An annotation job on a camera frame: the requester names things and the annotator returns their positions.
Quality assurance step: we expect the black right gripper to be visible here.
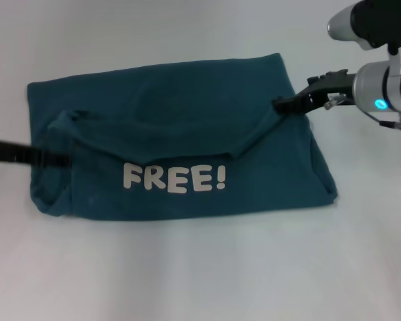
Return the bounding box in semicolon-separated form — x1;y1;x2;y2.
271;68;357;117

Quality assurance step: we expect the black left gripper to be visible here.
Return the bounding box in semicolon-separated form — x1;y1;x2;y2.
0;138;72;171

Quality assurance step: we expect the teal blue shirt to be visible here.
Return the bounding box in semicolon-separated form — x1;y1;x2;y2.
26;51;339;223

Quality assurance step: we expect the thin right wrist cable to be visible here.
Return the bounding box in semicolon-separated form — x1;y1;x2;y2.
365;110;401;129

